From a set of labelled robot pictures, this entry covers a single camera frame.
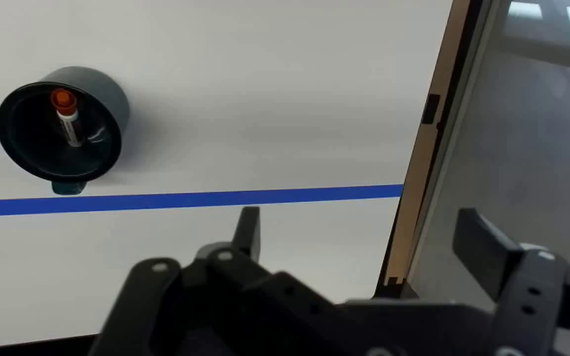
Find dark grey mug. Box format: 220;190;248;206
0;66;133;198

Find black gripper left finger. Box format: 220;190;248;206
87;206;349;356

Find blue tape strip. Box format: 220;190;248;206
0;183;406;220

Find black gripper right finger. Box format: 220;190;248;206
452;206;570;356

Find red dry-erase marker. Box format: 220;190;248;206
50;88;105;149

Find small black table bracket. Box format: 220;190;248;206
374;276;420;301
422;94;444;127

